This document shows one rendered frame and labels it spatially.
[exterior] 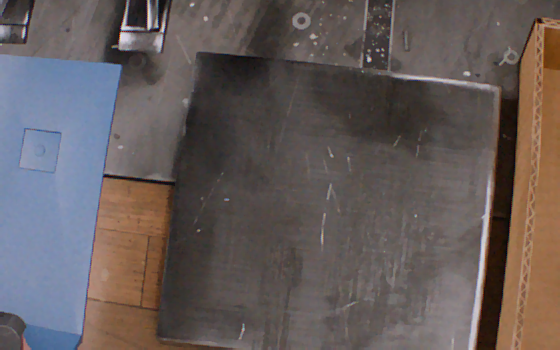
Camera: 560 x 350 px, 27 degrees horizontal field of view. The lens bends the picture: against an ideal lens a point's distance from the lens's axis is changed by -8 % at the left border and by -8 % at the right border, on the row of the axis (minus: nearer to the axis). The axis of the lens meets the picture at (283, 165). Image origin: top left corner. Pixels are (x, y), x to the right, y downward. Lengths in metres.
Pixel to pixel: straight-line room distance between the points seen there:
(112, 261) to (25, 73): 0.13
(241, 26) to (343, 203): 0.12
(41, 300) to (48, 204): 0.05
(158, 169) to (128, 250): 0.05
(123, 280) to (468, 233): 0.19
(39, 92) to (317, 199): 0.16
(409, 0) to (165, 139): 0.16
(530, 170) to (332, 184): 0.11
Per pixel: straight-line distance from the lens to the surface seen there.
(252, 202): 0.65
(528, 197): 0.61
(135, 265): 0.67
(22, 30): 0.63
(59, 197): 0.59
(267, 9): 0.71
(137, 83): 0.70
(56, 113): 0.60
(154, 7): 0.61
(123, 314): 0.67
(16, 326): 0.47
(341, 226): 0.65
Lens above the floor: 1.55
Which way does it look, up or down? 75 degrees down
